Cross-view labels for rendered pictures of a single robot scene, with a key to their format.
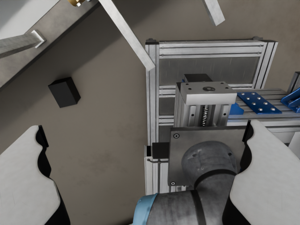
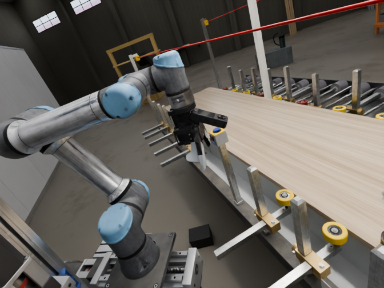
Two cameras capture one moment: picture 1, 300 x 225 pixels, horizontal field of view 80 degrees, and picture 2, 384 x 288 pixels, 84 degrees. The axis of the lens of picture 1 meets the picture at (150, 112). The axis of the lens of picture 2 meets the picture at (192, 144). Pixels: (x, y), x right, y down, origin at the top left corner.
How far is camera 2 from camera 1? 0.67 m
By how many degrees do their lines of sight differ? 59
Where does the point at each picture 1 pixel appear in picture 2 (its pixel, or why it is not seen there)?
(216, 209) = (136, 215)
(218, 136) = (160, 262)
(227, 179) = (140, 239)
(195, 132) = (169, 246)
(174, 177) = not seen: hidden behind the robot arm
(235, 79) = not seen: outside the picture
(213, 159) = (150, 246)
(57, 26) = (245, 212)
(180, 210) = (142, 202)
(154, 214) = (145, 192)
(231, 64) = not seen: outside the picture
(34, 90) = (206, 217)
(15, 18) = (250, 198)
